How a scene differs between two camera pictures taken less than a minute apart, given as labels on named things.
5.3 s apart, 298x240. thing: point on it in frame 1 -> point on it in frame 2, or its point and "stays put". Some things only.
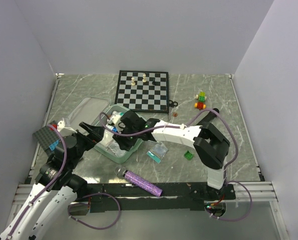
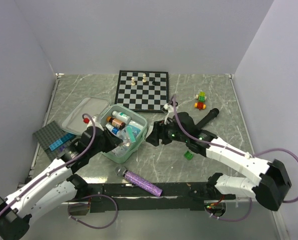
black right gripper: (121, 141) -> (159, 132)
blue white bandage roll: (113, 128) stays put
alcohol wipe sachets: (113, 147) stays put
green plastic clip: (188, 155) stays put
